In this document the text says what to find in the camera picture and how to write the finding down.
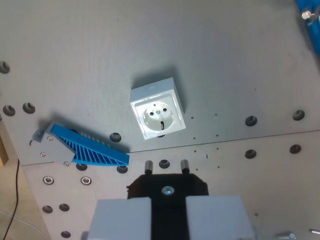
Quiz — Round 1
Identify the black cable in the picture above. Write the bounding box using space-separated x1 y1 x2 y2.
0 158 21 240

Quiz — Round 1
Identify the silver wing screw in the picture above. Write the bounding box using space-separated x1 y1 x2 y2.
301 8 318 26

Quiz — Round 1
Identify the grey mounting bracket plate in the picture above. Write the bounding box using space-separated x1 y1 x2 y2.
29 122 76 167

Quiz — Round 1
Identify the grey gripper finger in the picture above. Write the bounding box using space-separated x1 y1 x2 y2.
81 197 153 240
185 194 256 240

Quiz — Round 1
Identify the white wall socket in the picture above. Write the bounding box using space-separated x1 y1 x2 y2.
129 77 187 140

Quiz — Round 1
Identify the blue ribbed wedge part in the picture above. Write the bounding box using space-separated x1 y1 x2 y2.
49 122 131 167

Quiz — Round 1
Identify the blue clamp bar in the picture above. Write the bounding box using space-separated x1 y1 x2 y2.
295 0 320 55

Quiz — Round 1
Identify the black plug with metal pins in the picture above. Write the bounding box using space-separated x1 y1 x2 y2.
126 159 210 240

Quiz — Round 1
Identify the wooden block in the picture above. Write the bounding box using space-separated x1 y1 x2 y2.
0 119 11 168

